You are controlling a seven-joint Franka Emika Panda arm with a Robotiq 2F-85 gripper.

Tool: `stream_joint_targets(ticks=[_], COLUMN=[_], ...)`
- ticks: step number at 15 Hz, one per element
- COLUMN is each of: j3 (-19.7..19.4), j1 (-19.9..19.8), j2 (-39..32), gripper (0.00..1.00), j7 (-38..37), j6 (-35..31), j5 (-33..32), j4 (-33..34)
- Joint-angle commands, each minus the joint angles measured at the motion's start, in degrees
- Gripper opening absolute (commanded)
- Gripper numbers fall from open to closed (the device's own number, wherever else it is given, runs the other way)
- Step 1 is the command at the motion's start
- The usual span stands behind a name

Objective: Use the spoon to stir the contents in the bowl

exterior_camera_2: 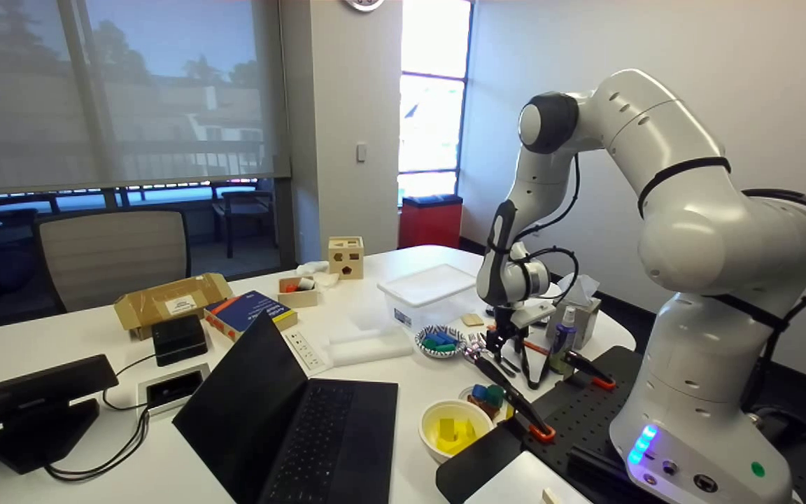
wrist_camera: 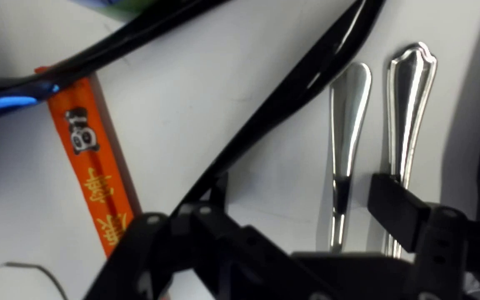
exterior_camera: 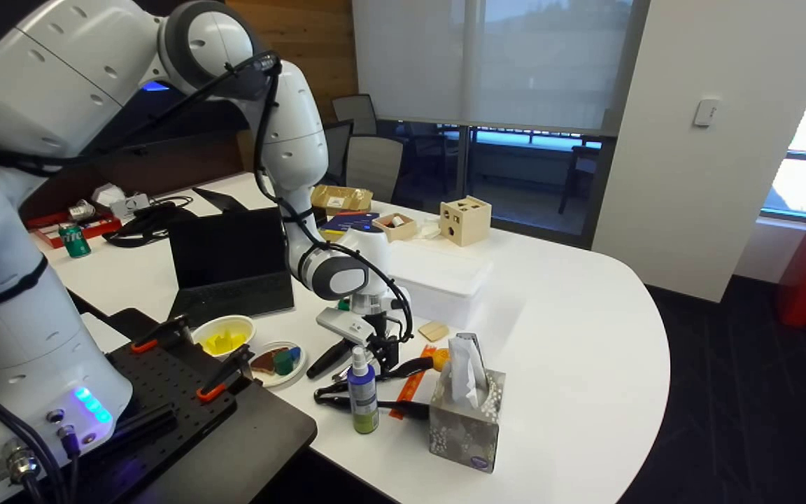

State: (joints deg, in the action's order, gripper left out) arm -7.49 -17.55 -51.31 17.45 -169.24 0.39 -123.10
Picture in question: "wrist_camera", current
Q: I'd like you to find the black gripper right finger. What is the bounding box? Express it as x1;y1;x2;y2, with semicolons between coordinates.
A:
367;172;435;255

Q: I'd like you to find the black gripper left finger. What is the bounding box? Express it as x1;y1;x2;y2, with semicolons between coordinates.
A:
195;172;232;220

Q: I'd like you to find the plain silver spoon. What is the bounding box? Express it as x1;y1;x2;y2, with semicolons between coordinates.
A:
329;60;374;255

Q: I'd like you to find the ornate silver cutlery piece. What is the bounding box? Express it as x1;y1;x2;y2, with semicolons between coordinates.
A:
382;42;440;262

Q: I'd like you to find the black handled tool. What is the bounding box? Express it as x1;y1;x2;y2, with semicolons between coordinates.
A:
0;0;389;219

